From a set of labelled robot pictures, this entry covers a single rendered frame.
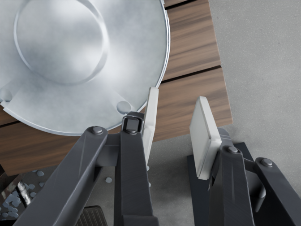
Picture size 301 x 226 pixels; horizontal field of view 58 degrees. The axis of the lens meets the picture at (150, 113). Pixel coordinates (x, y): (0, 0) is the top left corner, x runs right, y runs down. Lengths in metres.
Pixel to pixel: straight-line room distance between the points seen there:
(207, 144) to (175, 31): 0.24
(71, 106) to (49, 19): 0.12
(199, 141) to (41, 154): 0.36
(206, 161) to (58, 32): 0.28
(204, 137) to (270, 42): 0.63
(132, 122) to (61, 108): 0.29
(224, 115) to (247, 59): 0.37
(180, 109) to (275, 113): 0.48
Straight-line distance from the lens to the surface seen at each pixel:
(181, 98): 0.41
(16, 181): 0.71
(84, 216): 0.84
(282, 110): 0.86
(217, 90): 0.41
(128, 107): 0.41
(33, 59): 0.42
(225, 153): 0.16
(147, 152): 0.16
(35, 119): 0.46
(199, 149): 0.18
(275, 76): 0.81
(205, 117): 0.19
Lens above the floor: 0.73
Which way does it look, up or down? 66 degrees down
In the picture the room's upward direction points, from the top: 172 degrees counter-clockwise
